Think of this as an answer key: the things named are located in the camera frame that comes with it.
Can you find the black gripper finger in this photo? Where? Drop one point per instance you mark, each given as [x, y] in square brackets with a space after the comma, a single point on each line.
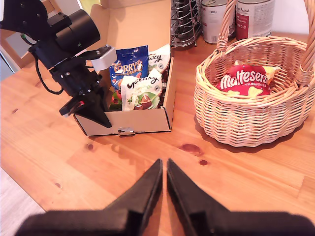
[145, 194]
[184, 194]
[94, 108]
[106, 98]

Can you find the white green Galaxy egg bag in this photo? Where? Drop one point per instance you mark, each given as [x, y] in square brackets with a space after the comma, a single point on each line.
[158, 57]
[140, 91]

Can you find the open brown cardboard box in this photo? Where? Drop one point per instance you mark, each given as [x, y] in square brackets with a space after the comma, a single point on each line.
[137, 121]

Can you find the blue Terry's chocolate orange bag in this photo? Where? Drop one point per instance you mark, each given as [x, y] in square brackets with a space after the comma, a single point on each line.
[130, 61]

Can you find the red Maltesers bunnies bag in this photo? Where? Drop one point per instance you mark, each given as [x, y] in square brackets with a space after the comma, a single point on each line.
[243, 82]

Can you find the tin can with white label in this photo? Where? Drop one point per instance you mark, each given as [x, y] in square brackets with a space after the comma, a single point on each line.
[212, 24]

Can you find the tin can with red label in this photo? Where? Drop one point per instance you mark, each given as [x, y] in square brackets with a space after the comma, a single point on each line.
[256, 19]

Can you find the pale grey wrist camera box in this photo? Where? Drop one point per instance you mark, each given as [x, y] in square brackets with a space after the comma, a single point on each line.
[104, 60]

